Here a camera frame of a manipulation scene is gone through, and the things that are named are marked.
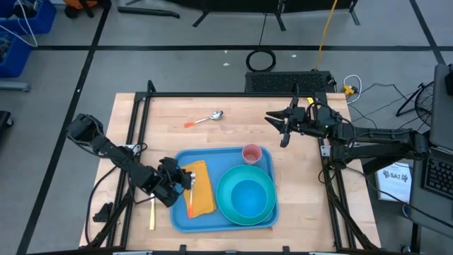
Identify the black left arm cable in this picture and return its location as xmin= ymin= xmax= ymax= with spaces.
xmin=84 ymin=164 xmax=120 ymax=245

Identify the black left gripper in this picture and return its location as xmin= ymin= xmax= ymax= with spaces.
xmin=155 ymin=157 xmax=195 ymax=209

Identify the black keyboard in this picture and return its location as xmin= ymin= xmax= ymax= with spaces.
xmin=423 ymin=154 xmax=453 ymax=202

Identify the gold-handled table knife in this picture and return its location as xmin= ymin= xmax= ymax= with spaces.
xmin=149 ymin=193 xmax=156 ymax=231

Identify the blue plastic tray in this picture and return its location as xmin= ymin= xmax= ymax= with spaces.
xmin=169 ymin=146 xmax=280 ymax=234

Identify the orange object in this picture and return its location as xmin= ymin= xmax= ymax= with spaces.
xmin=62 ymin=0 xmax=101 ymax=11

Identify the black aluminium table frame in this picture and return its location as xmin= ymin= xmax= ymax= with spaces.
xmin=79 ymin=79 xmax=382 ymax=255

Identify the blue floor bin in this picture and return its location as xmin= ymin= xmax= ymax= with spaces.
xmin=0 ymin=0 xmax=57 ymax=36
xmin=0 ymin=30 xmax=32 ymax=79

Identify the coiled black cable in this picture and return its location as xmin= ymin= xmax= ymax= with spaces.
xmin=246 ymin=48 xmax=277 ymax=73

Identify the grey desk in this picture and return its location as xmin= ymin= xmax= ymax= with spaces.
xmin=409 ymin=143 xmax=453 ymax=237

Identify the grey flat bracket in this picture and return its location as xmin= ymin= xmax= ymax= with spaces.
xmin=0 ymin=80 xmax=32 ymax=93

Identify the orange-handled metal fork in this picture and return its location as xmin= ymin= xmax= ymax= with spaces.
xmin=187 ymin=170 xmax=197 ymax=219

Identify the black clamp block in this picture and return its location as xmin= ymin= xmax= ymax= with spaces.
xmin=92 ymin=201 xmax=115 ymax=223

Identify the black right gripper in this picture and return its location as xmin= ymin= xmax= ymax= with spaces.
xmin=265 ymin=96 xmax=319 ymax=148

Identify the white printed paper sheet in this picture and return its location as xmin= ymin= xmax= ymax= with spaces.
xmin=374 ymin=161 xmax=413 ymax=203

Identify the black wire fan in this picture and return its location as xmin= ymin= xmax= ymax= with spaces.
xmin=396 ymin=80 xmax=435 ymax=128

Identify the white looped cable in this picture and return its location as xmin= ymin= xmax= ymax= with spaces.
xmin=342 ymin=74 xmax=363 ymax=104

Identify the grey monitor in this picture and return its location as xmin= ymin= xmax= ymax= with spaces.
xmin=429 ymin=63 xmax=453 ymax=152

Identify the teal plastic plate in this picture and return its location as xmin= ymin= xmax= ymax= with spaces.
xmin=215 ymin=164 xmax=277 ymax=227

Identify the orange-handled metal spoon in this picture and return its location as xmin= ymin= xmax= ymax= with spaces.
xmin=183 ymin=110 xmax=224 ymax=129

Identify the black bar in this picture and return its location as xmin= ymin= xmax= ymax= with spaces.
xmin=117 ymin=5 xmax=180 ymax=20

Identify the blue plastic bowl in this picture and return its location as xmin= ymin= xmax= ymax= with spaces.
xmin=230 ymin=179 xmax=268 ymax=218

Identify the white thin cable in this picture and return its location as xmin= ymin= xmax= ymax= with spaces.
xmin=0 ymin=0 xmax=39 ymax=49

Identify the pink plastic cup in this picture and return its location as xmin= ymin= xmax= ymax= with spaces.
xmin=241 ymin=143 xmax=263 ymax=165

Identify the yellow hanging cable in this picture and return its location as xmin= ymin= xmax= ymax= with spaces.
xmin=314 ymin=0 xmax=339 ymax=71

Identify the black perforated computer case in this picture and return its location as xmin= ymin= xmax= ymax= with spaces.
xmin=245 ymin=70 xmax=336 ymax=94

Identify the yellow cloth napkin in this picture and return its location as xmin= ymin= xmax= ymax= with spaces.
xmin=181 ymin=159 xmax=217 ymax=220

